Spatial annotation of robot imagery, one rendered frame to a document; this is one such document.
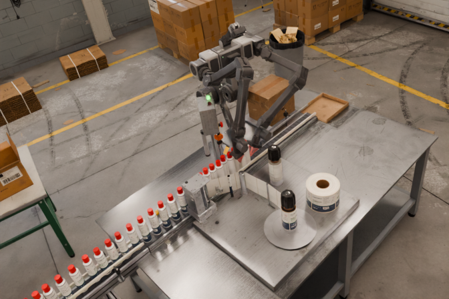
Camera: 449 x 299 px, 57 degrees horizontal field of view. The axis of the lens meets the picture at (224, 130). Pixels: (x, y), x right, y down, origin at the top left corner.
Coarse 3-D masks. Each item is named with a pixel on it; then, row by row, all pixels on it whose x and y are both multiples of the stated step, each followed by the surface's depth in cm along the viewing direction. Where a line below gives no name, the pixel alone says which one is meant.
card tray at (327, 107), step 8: (320, 96) 355; (328, 96) 352; (312, 104) 350; (320, 104) 348; (328, 104) 346; (336, 104) 345; (344, 104) 343; (304, 112) 342; (312, 112) 341; (320, 112) 339; (328, 112) 337; (336, 112) 331; (320, 120) 331; (328, 120) 327
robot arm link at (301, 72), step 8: (264, 48) 300; (264, 56) 298; (272, 56) 295; (280, 56) 291; (280, 64) 289; (288, 64) 283; (296, 64) 278; (296, 72) 275; (304, 72) 275; (304, 80) 276
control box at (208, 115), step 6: (204, 96) 261; (210, 96) 261; (198, 102) 257; (204, 102) 256; (198, 108) 252; (204, 108) 250; (210, 108) 250; (204, 114) 250; (210, 114) 251; (204, 120) 253; (210, 120) 253; (216, 120) 255; (204, 126) 255; (210, 126) 256; (216, 126) 257; (204, 132) 258; (210, 132) 259; (216, 132) 259
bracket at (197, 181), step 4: (196, 176) 252; (200, 176) 252; (188, 180) 250; (192, 180) 250; (196, 180) 249; (200, 180) 249; (204, 180) 248; (208, 180) 248; (184, 184) 248; (188, 184) 248; (192, 184) 247; (196, 184) 247; (200, 184) 246; (204, 184) 246; (188, 188) 245; (192, 188) 244; (196, 188) 244; (192, 192) 242
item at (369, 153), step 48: (288, 144) 313; (336, 144) 305; (384, 144) 298; (144, 192) 293; (384, 192) 262; (192, 240) 253; (336, 240) 239; (192, 288) 227; (240, 288) 223; (288, 288) 219
